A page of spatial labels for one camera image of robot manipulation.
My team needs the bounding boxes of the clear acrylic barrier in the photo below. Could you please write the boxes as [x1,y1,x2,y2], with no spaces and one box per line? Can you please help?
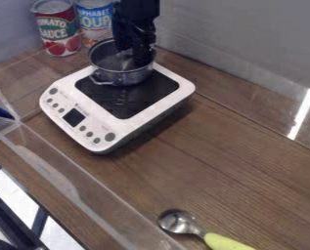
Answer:
[0,19,310,250]

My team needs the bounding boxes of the blue chair frame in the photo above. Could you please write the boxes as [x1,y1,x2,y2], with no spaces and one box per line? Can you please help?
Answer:
[0,107,50,250]

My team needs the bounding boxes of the tomato sauce can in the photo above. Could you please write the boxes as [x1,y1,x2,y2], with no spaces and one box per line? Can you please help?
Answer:
[30,0,81,57]

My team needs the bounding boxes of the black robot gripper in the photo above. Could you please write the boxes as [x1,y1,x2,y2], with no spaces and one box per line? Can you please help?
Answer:
[113,0,160,66]

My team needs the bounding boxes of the silver metal pot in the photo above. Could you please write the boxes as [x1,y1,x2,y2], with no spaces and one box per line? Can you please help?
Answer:
[87,38,153,86]

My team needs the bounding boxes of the white and black stove top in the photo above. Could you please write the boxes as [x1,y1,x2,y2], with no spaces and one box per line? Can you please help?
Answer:
[39,64,194,154]

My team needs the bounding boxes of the alphabet soup can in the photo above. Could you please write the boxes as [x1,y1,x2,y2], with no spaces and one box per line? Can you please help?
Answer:
[75,0,113,47]

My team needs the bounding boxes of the spoon with green handle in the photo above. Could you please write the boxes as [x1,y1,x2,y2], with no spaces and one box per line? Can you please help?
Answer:
[158,209,256,250]

